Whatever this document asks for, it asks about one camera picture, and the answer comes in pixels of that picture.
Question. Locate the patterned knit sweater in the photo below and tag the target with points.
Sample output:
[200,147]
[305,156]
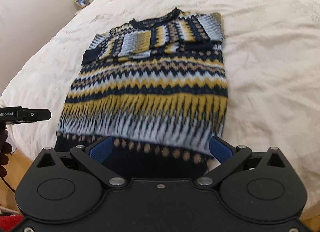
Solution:
[157,87]

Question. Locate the cream left nightstand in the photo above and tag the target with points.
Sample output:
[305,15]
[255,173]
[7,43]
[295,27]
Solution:
[79,9]

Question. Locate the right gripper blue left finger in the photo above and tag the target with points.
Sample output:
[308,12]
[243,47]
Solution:
[91,158]

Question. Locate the blue photo frame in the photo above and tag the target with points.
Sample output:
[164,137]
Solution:
[82,3]

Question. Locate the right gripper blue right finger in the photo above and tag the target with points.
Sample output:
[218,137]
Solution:
[230,159]

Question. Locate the gloved left hand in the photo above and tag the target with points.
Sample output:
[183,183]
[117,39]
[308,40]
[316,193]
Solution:
[5,149]

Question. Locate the cream bedspread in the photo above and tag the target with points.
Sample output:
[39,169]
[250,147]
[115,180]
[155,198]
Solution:
[271,55]

